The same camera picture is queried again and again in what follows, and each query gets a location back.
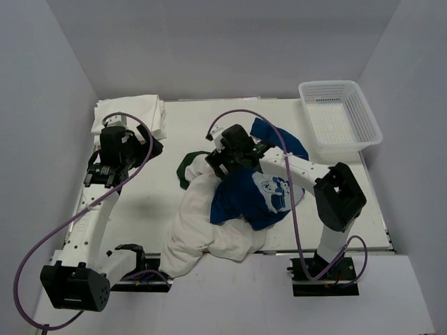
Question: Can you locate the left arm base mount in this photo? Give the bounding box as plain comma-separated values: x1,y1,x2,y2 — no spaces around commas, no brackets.
111,254,173,293

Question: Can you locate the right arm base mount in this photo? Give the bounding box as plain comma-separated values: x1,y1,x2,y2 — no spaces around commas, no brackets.
287,257,360,297

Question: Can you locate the blue Mickey Mouse t-shirt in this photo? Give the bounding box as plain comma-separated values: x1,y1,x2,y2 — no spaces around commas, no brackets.
210,118,309,231

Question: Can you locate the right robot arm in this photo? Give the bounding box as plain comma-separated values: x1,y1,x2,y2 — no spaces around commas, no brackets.
205,118,367,278

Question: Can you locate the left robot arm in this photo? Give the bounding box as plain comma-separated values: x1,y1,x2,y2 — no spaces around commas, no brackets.
40,124,163,312

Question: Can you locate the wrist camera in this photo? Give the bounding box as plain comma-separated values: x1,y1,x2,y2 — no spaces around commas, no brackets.
102,113,127,128
205,126,225,152

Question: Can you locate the white t-shirt green trim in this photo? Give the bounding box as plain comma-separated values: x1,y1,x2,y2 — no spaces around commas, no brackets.
159,151,267,278

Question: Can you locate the folded white t-shirt stack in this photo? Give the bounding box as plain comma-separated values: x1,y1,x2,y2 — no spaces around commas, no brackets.
91,94,167,146

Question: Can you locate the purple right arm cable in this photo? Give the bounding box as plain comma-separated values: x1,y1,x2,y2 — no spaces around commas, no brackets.
206,109,369,282

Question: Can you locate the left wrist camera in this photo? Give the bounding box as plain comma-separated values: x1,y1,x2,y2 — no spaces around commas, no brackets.
102,113,127,128

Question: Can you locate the white plastic laundry basket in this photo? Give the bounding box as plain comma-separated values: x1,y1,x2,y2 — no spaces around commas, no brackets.
298,80,383,154

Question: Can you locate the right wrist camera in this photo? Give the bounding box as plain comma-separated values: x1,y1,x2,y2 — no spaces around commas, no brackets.
205,126,225,152

